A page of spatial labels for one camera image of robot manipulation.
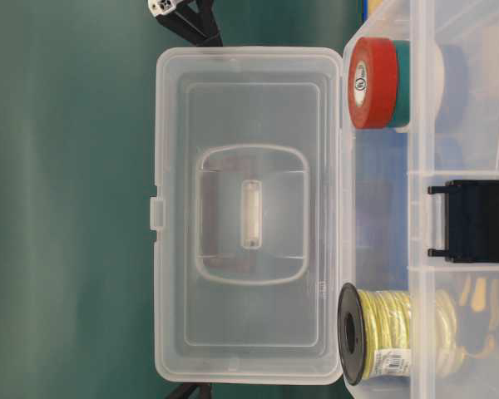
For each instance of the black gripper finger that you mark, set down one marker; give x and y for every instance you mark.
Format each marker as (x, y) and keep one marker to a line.
(187, 390)

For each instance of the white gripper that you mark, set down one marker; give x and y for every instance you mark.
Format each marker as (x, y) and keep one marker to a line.
(193, 21)

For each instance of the clear plastic tool box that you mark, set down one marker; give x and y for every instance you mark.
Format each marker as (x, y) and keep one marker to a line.
(390, 221)

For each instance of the clear tool box lid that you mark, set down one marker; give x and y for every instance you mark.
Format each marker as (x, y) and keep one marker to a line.
(251, 188)

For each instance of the black tool box latch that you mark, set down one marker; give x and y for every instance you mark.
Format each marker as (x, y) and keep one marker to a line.
(471, 221)

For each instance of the red electrical tape roll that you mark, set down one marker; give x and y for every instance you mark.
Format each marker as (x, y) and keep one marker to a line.
(372, 82)

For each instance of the green electrical tape roll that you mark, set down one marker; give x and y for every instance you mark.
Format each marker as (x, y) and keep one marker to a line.
(401, 112)

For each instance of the yellow wire spool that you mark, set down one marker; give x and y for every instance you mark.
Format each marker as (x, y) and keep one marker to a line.
(374, 334)

